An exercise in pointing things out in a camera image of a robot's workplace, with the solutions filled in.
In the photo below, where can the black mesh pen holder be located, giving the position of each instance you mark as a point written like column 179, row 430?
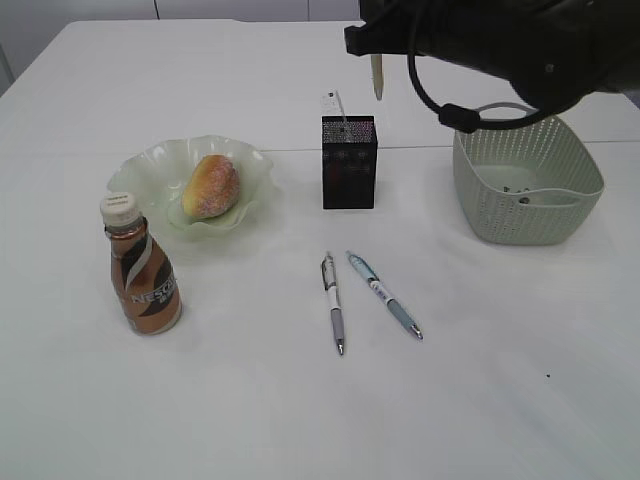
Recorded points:
column 349, row 161

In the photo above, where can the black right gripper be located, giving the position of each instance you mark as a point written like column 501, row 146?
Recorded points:
column 386, row 27

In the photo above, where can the sugared bread loaf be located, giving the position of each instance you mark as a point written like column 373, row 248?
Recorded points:
column 213, row 188

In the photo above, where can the blue grey pen crossed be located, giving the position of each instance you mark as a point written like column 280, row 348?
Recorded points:
column 390, row 302

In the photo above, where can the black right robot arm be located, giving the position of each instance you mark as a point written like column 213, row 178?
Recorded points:
column 552, row 53

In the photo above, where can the frosted green ruffled glass plate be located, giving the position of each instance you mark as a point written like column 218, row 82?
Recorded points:
column 158, row 176

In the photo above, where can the white grey pen left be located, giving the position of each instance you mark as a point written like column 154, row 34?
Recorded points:
column 335, row 310

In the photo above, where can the beige white pen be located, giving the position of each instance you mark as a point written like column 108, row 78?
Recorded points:
column 377, row 75

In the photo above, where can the green plastic woven basket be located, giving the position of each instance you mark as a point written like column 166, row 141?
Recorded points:
column 548, row 158

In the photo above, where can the brown Nescafe coffee bottle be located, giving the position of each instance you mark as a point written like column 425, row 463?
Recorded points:
column 141, row 273

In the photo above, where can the clear plastic ruler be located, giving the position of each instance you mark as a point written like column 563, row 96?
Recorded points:
column 331, row 105

